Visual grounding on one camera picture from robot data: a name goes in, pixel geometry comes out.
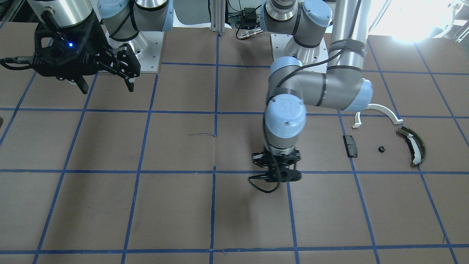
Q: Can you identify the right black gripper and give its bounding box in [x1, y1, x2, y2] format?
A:
[31, 15, 141, 95]

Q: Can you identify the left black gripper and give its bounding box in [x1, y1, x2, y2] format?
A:
[252, 148, 302, 183]

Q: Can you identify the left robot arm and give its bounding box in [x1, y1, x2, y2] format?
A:
[248, 0, 373, 183]

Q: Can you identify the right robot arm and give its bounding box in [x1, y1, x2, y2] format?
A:
[28, 0, 174, 94]

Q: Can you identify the black brake pad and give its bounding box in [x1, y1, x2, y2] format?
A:
[343, 134, 358, 158]

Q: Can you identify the white curved plastic clip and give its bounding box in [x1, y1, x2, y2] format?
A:
[352, 103, 403, 129]

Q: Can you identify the green curved brake shoe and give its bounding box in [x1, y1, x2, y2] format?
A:
[396, 126, 427, 167]

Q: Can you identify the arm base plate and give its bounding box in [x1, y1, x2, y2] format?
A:
[270, 33, 328, 65]
[110, 31, 163, 74]

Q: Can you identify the aluminium frame post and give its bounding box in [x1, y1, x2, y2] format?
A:
[208, 0, 226, 36]

